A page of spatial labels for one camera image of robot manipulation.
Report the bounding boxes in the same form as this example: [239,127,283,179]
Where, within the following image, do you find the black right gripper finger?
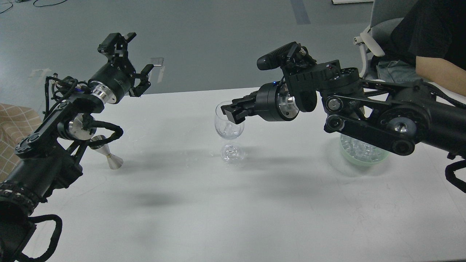
[220,92,258,124]
[256,41,313,70]

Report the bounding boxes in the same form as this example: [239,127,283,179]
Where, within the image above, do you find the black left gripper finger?
[98,32,137,66]
[129,64,154,97]

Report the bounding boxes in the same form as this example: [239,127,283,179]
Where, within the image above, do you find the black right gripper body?
[255,82,299,122]

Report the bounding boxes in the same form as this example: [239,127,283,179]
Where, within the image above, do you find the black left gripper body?
[88,58,141,104]

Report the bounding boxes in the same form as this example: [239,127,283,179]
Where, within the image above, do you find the steel double jigger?
[89,144,123,170]

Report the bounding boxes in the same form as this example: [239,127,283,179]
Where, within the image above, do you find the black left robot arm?
[0,32,154,262]

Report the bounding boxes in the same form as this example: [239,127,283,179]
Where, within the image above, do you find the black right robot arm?
[221,42,466,192]

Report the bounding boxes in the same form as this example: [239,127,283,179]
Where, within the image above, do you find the clear wine glass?
[214,101,246,163]

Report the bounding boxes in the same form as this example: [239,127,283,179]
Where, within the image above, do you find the clear ice cubes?
[340,134,388,163]

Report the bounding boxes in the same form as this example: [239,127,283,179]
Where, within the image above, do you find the white board edge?
[331,0,373,5]

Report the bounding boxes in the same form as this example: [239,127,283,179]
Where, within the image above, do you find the grey office chair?
[353,0,416,79]

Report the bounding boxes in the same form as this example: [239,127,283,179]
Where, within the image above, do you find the pale green bowl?
[339,134,390,166]

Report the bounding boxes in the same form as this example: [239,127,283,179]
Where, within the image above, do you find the beige checked sofa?
[0,103,42,182]

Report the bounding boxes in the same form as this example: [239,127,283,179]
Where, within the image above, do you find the person in black shirt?
[375,0,466,96]

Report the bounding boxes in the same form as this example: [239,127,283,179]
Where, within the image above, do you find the black floor cable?
[0,0,69,15]

